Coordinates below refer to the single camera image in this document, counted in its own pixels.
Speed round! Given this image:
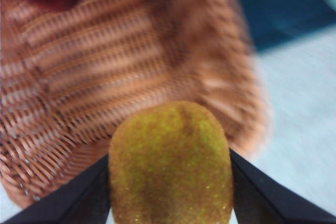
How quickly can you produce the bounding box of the dark rectangular tray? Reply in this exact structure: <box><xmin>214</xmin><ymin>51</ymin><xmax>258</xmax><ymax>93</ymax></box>
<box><xmin>230</xmin><ymin>0</ymin><xmax>336</xmax><ymax>52</ymax></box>

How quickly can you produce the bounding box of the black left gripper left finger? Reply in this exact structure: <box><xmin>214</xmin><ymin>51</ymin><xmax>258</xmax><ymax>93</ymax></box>
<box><xmin>0</xmin><ymin>153</ymin><xmax>111</xmax><ymax>224</ymax></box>

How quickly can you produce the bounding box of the brown fuzzy kiwi fruit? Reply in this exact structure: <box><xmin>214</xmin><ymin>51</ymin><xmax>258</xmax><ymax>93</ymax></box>
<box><xmin>108</xmin><ymin>100</ymin><xmax>235</xmax><ymax>224</ymax></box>

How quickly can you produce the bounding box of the brown wicker basket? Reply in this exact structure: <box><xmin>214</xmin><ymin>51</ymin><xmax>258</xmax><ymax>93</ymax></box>
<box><xmin>0</xmin><ymin>0</ymin><xmax>274</xmax><ymax>210</ymax></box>

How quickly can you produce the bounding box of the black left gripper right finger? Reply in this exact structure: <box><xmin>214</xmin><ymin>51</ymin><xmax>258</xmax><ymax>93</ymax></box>
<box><xmin>228</xmin><ymin>147</ymin><xmax>336</xmax><ymax>224</ymax></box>

